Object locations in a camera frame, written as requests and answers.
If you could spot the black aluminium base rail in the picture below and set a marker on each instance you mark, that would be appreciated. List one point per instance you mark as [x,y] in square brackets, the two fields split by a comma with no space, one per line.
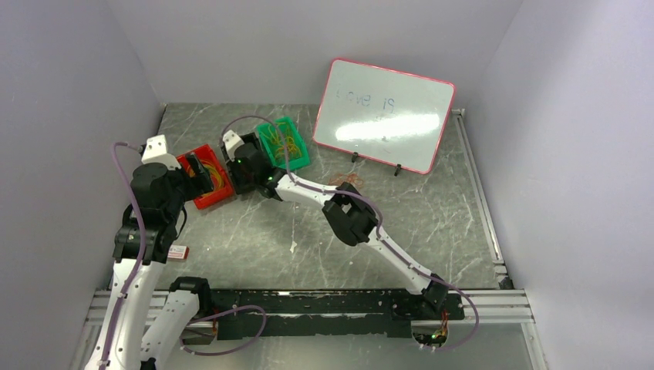
[231,314]

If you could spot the green plastic bin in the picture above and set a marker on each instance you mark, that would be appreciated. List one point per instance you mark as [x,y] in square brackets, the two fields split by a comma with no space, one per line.
[275,142]

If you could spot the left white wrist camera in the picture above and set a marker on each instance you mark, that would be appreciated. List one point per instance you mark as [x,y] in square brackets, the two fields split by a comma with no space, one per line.
[156,151]

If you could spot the red plastic bin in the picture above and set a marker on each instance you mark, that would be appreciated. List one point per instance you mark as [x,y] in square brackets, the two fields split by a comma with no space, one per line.
[223,187]

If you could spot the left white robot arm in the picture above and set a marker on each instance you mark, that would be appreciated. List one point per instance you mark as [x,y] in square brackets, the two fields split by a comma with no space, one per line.
[158,191]

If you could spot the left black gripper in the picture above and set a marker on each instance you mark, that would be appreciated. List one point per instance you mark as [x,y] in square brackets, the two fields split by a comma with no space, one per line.
[197,185]

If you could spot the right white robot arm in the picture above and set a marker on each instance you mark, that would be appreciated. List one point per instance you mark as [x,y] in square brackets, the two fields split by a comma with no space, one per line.
[353,219]

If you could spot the black plastic bin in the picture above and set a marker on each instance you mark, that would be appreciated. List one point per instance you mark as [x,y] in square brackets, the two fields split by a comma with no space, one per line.
[250,141]

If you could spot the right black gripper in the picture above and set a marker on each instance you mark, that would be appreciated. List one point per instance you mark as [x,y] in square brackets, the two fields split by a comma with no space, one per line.
[234,166]

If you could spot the small red white box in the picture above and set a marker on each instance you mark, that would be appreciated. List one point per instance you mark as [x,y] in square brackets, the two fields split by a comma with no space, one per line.
[178,253]

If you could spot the pink framed whiteboard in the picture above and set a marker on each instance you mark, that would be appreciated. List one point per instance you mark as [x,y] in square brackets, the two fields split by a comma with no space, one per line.
[393,117]

